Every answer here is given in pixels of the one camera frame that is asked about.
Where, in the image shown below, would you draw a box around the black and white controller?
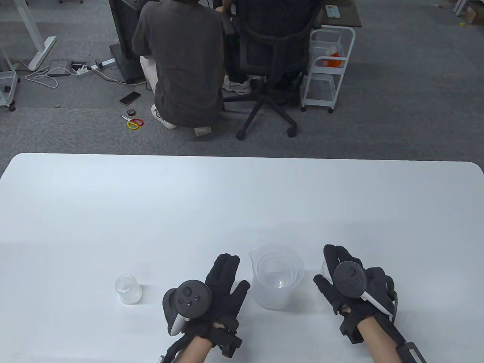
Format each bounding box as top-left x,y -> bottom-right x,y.
332,261 -> 394,316
162,280 -> 212,336

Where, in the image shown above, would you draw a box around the largest clear plastic beaker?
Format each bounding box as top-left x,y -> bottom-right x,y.
249,243 -> 305,310

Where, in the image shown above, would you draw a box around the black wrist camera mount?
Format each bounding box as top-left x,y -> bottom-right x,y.
338,316 -> 365,344
210,327 -> 243,358

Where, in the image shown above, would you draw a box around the black glove cable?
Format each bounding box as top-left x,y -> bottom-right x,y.
157,335 -> 189,363

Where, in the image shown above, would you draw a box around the orange and white object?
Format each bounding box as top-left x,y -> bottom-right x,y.
321,45 -> 346,68

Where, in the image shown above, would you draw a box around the white office desk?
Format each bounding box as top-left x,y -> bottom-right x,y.
14,0 -> 57,71

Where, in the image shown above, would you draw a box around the black office chair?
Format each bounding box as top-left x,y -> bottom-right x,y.
219,15 -> 320,141

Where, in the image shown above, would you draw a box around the smallest clear plastic beaker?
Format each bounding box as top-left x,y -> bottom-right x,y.
115,275 -> 144,305

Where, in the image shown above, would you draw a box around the black floor stand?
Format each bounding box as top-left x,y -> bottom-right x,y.
109,0 -> 148,84

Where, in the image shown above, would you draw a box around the white cable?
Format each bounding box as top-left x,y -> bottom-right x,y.
25,66 -> 59,89

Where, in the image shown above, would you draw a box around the grey forearm sensor box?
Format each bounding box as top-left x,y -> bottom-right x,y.
396,340 -> 428,363

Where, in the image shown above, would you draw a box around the medium clear plastic beaker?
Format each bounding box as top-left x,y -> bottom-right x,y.
262,257 -> 299,293

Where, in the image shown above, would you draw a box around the person's left hand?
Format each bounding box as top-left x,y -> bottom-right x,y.
181,253 -> 251,334

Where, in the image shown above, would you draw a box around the red and yellow scissors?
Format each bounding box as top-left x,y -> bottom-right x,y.
121,114 -> 145,131

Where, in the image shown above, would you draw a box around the dark brown desk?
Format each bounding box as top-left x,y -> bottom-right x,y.
320,0 -> 363,28

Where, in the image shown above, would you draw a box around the person's right forearm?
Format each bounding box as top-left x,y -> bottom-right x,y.
357,318 -> 403,363

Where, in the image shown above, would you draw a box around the large clear plastic beaker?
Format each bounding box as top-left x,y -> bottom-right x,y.
256,250 -> 304,299

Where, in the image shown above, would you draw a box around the person's left forearm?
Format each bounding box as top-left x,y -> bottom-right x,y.
175,335 -> 214,363

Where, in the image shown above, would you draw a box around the white power strip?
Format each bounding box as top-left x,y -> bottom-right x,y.
90,57 -> 116,71

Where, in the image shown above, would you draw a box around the person's right hand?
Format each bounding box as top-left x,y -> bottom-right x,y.
313,244 -> 397,323

